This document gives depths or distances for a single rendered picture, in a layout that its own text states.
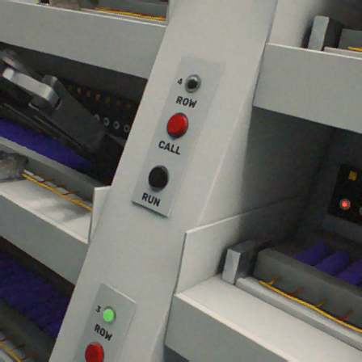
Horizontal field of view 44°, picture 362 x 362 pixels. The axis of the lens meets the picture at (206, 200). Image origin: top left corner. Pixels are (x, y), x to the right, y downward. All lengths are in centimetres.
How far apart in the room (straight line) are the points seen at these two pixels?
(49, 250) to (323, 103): 27
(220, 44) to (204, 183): 11
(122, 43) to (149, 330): 25
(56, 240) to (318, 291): 23
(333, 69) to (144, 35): 17
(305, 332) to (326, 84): 17
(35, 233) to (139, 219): 13
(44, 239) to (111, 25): 21
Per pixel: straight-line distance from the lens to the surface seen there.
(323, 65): 32
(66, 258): 42
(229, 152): 33
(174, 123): 35
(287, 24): 36
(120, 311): 37
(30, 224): 46
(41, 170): 53
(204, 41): 37
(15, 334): 58
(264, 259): 38
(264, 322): 33
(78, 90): 70
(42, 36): 52
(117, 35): 44
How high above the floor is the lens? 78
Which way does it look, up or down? 3 degrees down
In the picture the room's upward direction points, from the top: 20 degrees clockwise
